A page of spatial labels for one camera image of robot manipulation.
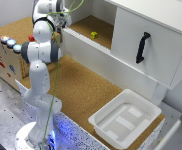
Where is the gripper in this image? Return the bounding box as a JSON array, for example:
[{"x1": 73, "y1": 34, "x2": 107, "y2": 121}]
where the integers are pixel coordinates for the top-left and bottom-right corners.
[{"x1": 56, "y1": 12, "x2": 73, "y2": 30}]

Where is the yellow block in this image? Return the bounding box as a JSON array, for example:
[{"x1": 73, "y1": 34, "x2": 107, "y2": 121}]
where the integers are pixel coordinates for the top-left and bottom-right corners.
[{"x1": 90, "y1": 31, "x2": 99, "y2": 40}]

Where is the pink block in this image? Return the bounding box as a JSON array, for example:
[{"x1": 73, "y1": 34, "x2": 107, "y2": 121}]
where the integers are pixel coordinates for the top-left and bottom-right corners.
[{"x1": 28, "y1": 34, "x2": 36, "y2": 43}]

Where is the white cabinet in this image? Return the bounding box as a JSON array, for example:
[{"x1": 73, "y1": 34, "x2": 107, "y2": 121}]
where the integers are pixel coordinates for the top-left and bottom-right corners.
[{"x1": 62, "y1": 0, "x2": 182, "y2": 108}]

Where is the green button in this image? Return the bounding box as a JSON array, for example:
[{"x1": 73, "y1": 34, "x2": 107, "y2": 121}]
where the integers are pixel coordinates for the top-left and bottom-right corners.
[{"x1": 12, "y1": 44, "x2": 23, "y2": 54}]

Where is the blue button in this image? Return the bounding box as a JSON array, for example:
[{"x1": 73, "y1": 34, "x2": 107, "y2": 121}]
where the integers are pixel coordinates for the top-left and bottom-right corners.
[{"x1": 6, "y1": 38, "x2": 17, "y2": 49}]

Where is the red button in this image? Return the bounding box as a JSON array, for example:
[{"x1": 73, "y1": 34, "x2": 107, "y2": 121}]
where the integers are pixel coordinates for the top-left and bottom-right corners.
[{"x1": 0, "y1": 34, "x2": 10, "y2": 45}]

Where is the white sliding door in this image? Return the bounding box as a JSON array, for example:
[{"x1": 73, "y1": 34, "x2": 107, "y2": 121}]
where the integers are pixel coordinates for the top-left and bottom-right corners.
[{"x1": 110, "y1": 6, "x2": 182, "y2": 90}]

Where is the white plastic box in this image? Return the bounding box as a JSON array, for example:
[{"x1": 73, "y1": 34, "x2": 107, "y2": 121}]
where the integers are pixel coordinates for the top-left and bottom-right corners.
[{"x1": 87, "y1": 88, "x2": 163, "y2": 150}]

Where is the green cable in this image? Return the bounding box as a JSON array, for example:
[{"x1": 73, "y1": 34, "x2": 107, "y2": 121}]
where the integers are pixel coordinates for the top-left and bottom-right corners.
[{"x1": 40, "y1": 0, "x2": 86, "y2": 150}]

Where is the black door handle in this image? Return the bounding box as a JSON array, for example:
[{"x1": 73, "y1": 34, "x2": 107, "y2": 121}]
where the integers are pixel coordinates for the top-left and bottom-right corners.
[{"x1": 135, "y1": 31, "x2": 151, "y2": 65}]

